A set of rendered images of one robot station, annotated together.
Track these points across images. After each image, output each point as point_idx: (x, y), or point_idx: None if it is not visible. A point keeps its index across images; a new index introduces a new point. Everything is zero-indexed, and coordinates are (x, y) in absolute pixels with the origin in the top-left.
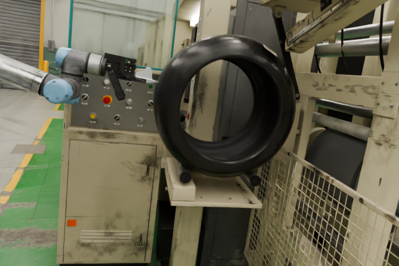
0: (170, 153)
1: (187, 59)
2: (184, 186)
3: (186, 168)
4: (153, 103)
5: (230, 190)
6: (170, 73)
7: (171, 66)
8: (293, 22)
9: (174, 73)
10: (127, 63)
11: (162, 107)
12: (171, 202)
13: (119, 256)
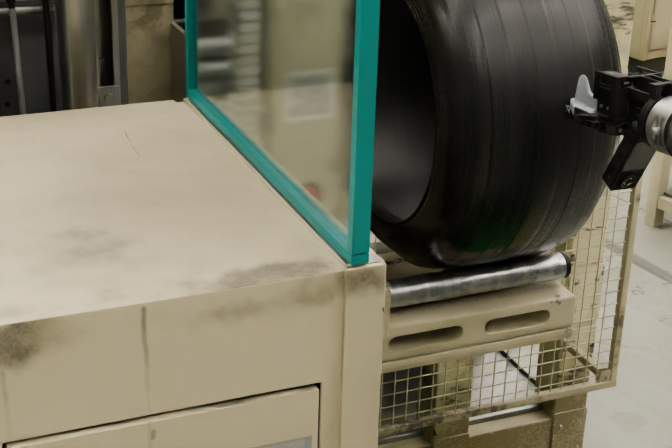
0: (561, 242)
1: (608, 14)
2: (559, 284)
3: (539, 255)
4: (511, 173)
5: (432, 270)
6: (615, 62)
7: (611, 45)
8: None
9: (618, 57)
10: (609, 89)
11: (617, 142)
12: (572, 328)
13: None
